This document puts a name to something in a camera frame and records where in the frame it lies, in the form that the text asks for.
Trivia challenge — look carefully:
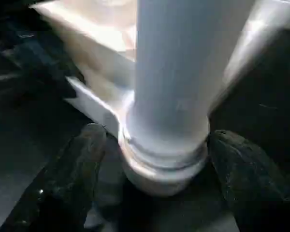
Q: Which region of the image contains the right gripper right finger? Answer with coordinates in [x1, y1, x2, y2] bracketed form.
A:
[209, 130, 290, 232]

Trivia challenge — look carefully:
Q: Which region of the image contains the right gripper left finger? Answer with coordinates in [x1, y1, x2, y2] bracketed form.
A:
[0, 123, 108, 232]

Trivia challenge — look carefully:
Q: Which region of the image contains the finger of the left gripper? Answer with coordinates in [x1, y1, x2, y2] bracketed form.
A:
[4, 27, 85, 100]

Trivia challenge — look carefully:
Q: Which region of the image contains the white plastic table top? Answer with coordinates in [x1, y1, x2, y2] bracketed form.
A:
[31, 0, 290, 142]

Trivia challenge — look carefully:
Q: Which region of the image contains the white plastic table leg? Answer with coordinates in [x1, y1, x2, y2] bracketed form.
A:
[117, 0, 258, 197]

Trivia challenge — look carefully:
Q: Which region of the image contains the black work mat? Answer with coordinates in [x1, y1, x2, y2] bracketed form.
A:
[0, 0, 290, 232]

